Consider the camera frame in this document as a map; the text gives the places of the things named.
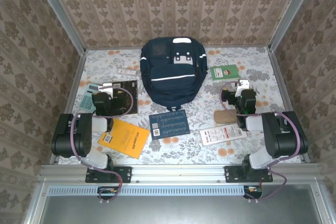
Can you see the floral tablecloth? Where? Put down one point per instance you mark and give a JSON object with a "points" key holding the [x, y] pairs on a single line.
{"points": [[183, 150]]}

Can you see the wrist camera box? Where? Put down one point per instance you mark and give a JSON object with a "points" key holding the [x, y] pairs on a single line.
{"points": [[108, 90], [242, 85]]}

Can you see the aluminium frame post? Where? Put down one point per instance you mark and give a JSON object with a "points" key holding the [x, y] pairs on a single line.
{"points": [[59, 11], [292, 11]]}

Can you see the teal calculator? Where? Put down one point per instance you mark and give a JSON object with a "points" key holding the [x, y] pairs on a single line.
{"points": [[86, 100]]}

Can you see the navy blue backpack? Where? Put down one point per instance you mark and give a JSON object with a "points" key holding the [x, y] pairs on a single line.
{"points": [[170, 82]]}

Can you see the small white eraser box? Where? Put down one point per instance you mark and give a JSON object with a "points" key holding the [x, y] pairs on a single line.
{"points": [[127, 72]]}

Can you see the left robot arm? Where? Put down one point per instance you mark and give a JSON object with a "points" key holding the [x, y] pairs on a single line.
{"points": [[71, 140]]}

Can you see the aluminium frame rail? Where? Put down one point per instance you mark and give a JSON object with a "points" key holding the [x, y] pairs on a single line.
{"points": [[178, 172]]}

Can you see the green notebook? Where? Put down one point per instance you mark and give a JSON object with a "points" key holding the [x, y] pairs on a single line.
{"points": [[223, 73]]}

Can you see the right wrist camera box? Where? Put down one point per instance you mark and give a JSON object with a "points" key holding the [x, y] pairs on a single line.
{"points": [[242, 85]]}

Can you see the yellow book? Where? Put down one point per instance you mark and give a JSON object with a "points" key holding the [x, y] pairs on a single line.
{"points": [[126, 140]]}

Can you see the white red stationery package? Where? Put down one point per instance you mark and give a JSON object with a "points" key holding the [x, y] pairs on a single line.
{"points": [[220, 134]]}

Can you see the black book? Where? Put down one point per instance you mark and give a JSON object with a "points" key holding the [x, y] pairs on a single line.
{"points": [[123, 103]]}

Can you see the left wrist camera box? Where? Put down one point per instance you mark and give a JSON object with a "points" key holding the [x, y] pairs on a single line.
{"points": [[108, 90]]}

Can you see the grey metal sheet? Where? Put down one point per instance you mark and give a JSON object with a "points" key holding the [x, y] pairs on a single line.
{"points": [[183, 211]]}

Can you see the blue book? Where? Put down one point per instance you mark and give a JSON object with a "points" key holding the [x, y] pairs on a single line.
{"points": [[170, 125]]}

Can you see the tan pencil pouch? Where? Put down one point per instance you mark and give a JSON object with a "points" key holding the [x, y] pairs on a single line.
{"points": [[223, 117]]}

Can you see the aluminium side rail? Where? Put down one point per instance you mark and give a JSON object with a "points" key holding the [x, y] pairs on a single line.
{"points": [[286, 98], [74, 90]]}

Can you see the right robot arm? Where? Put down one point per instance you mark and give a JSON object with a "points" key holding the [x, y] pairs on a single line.
{"points": [[283, 140]]}

